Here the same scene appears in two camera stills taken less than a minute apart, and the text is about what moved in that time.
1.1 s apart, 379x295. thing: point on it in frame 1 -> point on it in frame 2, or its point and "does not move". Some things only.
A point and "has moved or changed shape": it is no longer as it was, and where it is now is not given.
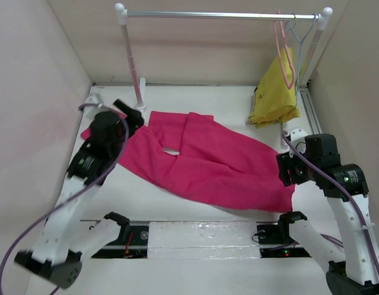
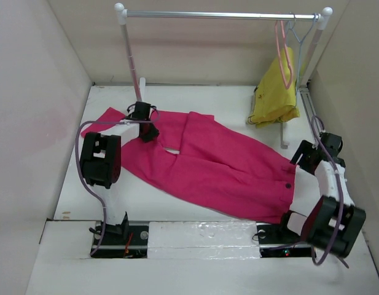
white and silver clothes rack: (324, 16) does not move
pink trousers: (192, 156) has moved or changed shape
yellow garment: (274, 98) does not move
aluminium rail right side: (308, 103) does not move
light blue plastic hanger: (300, 42) does not move
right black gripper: (284, 161) -> (305, 147)
